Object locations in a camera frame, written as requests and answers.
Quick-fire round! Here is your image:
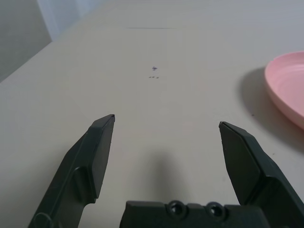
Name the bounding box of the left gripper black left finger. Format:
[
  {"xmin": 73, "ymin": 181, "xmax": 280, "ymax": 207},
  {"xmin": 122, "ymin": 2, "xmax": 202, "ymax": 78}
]
[{"xmin": 27, "ymin": 114, "xmax": 116, "ymax": 228}]

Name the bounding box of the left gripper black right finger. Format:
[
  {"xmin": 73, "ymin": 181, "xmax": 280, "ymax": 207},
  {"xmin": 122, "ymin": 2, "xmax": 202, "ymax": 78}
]
[{"xmin": 218, "ymin": 121, "xmax": 304, "ymax": 228}]

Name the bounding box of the pink round plate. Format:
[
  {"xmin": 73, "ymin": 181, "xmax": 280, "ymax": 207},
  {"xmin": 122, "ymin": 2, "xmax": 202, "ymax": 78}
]
[{"xmin": 265, "ymin": 50, "xmax": 304, "ymax": 131}]

